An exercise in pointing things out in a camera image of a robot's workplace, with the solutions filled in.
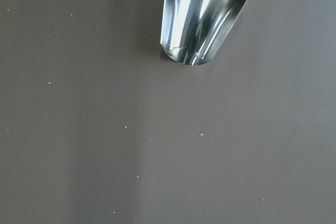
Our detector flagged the metal scoop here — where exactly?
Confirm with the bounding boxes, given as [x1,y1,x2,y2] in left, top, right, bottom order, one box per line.
[160,0,247,66]

